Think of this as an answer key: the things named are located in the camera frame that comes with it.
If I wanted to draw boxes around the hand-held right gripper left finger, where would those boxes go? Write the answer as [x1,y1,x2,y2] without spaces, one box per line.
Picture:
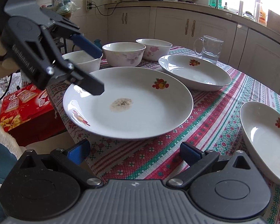
[19,139,105,189]

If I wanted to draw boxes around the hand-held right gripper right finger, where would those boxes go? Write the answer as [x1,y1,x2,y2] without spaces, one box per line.
[167,141,252,189]

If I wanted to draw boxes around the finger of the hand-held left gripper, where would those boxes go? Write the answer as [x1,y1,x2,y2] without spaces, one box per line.
[47,61,105,96]
[41,8,103,60]

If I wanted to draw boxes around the plain white bowl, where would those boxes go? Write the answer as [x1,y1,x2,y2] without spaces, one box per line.
[61,50,103,73]

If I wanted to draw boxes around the white bowl purple flowers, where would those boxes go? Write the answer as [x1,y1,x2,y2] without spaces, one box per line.
[102,42,146,68]

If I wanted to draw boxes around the large round white plate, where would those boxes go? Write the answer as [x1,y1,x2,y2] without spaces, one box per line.
[63,67,194,140]

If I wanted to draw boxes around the white bowl pink flowers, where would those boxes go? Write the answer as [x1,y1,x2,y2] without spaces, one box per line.
[136,38,173,62]

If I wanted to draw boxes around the white oval deep plate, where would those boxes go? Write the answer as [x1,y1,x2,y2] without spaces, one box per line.
[158,54,232,92]
[239,101,280,186]

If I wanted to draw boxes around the red green patterned tablecloth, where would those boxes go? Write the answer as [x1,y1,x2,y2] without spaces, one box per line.
[47,45,280,224]

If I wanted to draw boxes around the clear hanging plastic bag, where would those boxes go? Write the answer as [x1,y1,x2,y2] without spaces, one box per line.
[54,0,81,19]

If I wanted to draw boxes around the white plastic bag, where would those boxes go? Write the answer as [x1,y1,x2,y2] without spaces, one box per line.
[0,72,22,108]

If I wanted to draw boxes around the red cardboard box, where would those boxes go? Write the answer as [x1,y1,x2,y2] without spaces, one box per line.
[0,84,66,146]

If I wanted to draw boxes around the white fleece clothing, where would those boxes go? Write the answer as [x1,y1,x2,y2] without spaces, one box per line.
[0,114,26,155]

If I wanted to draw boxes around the teal clothing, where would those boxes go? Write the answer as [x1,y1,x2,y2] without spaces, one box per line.
[0,140,18,222]

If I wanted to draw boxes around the cream kitchen cabinet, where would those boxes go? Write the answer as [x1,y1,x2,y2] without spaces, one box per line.
[107,0,280,98]

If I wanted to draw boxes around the clear glass mug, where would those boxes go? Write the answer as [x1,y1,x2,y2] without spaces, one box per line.
[193,35,224,64]

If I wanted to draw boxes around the orange bottle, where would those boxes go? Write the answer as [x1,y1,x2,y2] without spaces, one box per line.
[259,2,267,26]

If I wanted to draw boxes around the wooden cutting board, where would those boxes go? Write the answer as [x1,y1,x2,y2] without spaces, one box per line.
[267,9,280,40]

